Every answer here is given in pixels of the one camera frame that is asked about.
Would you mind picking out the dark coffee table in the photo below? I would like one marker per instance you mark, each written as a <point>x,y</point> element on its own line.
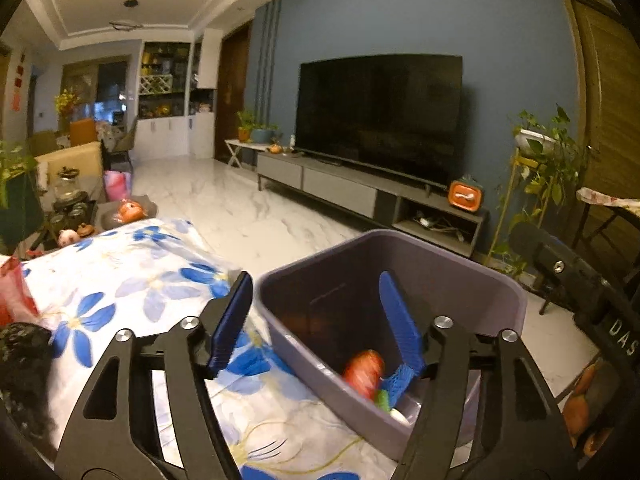
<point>107,220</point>

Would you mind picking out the red wall decorations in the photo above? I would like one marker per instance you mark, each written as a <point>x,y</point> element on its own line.
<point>19,80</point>

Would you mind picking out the glass balcony door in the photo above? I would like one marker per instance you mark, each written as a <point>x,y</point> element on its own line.
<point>105,90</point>

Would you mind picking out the plant in orange pot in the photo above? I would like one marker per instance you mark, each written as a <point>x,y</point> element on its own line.
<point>244,130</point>

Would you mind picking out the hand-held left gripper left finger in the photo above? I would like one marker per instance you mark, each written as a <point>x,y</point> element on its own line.
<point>231,325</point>

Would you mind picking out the small brown teapot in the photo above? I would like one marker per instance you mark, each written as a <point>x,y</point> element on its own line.
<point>85,230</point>

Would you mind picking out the orange dining chair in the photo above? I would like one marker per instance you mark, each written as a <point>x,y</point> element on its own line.
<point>82,132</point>

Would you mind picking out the red paper cup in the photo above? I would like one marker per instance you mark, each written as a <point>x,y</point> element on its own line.
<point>364,372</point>

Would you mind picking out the glass teapot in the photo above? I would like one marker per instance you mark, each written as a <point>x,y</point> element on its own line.
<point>67,185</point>

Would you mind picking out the orange retro speaker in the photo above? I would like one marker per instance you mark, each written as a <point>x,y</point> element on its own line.
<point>464,195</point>

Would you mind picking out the black flat television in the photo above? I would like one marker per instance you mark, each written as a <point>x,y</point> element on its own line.
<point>380,115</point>

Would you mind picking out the black plastic bag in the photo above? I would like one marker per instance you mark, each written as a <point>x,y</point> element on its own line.
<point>25,375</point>

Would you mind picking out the grey television stand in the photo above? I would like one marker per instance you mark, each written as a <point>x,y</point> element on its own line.
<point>330,185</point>

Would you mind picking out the small pink pig figure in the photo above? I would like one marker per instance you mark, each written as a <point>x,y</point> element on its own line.
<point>69,237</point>

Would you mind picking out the blue floral tablecloth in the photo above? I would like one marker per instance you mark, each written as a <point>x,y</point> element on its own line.
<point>150,280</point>

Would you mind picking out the yellow sofa throw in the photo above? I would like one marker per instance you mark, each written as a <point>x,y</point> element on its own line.
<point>70,160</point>

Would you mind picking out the pothos plant in teal planter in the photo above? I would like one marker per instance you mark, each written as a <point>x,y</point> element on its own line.
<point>20,200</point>

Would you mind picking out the grey plastic bin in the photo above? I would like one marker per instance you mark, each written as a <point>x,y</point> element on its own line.
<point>325,320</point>

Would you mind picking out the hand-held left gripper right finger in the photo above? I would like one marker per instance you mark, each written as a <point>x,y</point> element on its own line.
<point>400,320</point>

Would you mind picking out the blue foam net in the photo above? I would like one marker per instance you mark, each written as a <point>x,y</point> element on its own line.
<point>400,380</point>

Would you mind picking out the green foam net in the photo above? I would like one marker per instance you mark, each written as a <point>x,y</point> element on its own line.
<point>384,401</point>

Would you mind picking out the climbing plant on yellow stand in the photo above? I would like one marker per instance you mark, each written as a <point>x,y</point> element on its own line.
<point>545,170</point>

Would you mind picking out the white display cabinet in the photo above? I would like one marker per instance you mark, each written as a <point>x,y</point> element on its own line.
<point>165,135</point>

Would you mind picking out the plant in teal bowl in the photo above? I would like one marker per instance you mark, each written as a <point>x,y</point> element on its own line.
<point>262,135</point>

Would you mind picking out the orange ceramic figure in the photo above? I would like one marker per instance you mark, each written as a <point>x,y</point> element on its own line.
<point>130,211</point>

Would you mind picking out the black chair with floral cloth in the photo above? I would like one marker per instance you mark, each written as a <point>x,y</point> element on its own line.
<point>610,197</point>

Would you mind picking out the brown wooden door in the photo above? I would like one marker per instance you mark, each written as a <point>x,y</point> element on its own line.
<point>610,110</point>

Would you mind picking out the red plastic bag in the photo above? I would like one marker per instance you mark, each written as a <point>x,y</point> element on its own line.
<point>15,290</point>

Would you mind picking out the grey dining chair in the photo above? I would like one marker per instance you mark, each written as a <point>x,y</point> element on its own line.
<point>127,140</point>

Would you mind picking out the white folding side table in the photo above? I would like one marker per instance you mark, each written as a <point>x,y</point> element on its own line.
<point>240,147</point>

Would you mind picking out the yellow flower bouquet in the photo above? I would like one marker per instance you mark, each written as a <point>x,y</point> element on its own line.
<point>67,100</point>

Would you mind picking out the dark wooden door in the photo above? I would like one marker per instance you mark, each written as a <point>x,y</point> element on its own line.
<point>232,95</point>

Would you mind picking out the person's right forearm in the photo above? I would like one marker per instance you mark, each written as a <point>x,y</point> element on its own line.
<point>587,400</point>

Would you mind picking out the pink gift bag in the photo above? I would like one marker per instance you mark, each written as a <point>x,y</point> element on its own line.
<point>117,185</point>

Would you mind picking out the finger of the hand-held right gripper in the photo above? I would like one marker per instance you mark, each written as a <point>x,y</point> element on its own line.
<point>555,267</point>

